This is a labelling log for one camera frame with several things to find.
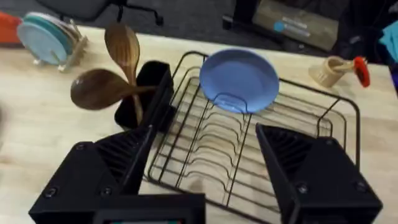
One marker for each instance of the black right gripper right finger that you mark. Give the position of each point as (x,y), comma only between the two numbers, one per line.
(317,183)

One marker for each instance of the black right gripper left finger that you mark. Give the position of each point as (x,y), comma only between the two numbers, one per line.
(102,168)

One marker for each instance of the small wooden peg rack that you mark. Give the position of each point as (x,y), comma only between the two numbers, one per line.
(73,53)

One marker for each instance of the light blue plate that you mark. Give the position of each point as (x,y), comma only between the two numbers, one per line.
(42,43)

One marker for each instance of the beige plate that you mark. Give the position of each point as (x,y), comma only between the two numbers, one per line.
(66,28)

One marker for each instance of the teal plate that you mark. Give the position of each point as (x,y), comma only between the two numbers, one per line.
(54,29)

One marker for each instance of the wooden spoon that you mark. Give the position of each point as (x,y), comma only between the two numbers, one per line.
(96,88)

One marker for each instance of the black cutlery holder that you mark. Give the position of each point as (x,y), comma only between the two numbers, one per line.
(146,96)

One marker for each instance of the beige tape dispenser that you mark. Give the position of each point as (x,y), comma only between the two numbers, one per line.
(339,71)

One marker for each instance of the slotted wooden spatula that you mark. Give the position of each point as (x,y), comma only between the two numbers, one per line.
(124,51)

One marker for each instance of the black office chair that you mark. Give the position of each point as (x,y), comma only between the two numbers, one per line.
(102,7)

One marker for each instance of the cyan cloth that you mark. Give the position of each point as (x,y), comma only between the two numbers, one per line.
(390,40)

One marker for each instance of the brown cardboard box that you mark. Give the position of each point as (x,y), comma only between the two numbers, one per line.
(295,23)

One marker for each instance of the orange box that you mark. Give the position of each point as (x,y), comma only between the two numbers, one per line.
(8,28)

